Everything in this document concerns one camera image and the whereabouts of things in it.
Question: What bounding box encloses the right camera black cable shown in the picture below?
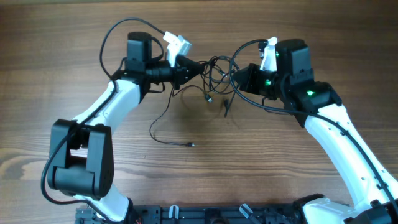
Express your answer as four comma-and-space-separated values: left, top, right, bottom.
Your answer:
228, 39, 398, 215

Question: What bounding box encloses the camera black cable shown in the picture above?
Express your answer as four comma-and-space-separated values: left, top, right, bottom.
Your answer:
228, 39, 398, 215
40, 17, 166, 224

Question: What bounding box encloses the left camera black cable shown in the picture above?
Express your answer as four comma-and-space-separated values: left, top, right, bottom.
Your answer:
40, 17, 166, 224

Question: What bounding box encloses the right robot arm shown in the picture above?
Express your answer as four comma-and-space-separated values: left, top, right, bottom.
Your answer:
229, 37, 397, 223

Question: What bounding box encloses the black thin usb cable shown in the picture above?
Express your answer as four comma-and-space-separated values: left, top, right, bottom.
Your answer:
149, 65, 237, 147

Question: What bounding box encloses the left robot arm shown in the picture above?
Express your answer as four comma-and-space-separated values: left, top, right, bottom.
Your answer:
41, 32, 203, 223

